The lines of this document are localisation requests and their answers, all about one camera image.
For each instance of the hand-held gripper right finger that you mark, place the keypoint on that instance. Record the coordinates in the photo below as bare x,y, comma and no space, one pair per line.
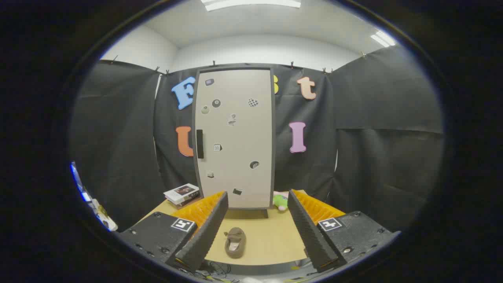
310,232

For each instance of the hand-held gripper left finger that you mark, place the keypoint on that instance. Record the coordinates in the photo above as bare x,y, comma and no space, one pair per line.
204,236

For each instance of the brown fuzzy slipper shoe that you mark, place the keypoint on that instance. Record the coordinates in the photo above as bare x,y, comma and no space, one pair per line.
235,242

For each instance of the grey shoe cabinet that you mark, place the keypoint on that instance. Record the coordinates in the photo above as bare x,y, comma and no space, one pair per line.
273,157

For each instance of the green plush toy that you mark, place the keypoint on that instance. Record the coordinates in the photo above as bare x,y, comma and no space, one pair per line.
280,201

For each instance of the white book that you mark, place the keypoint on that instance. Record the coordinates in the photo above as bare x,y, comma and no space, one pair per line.
181,192

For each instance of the white printed object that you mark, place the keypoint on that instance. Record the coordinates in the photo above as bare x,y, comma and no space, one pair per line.
105,221

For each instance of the black backdrop cloth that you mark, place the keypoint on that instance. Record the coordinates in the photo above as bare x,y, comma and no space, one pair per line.
118,137

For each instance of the blue lit screen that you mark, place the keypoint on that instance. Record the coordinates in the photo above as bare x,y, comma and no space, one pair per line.
78,181

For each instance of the short ceiling light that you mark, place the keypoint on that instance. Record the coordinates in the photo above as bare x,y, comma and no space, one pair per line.
383,39

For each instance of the long ceiling light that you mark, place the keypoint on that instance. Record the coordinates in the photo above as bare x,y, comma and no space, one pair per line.
251,4

